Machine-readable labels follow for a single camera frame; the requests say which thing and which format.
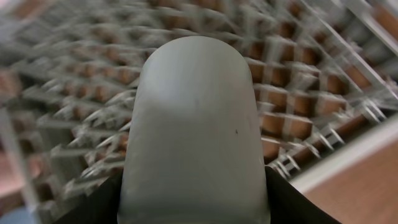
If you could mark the grey dishwasher rack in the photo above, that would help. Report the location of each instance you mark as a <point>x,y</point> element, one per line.
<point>323,72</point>

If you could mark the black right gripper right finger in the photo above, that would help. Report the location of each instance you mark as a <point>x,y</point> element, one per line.
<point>288,206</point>

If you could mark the white paper cup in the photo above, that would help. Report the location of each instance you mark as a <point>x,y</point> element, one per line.
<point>194,153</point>

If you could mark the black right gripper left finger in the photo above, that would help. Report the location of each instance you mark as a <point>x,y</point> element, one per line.
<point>100,207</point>

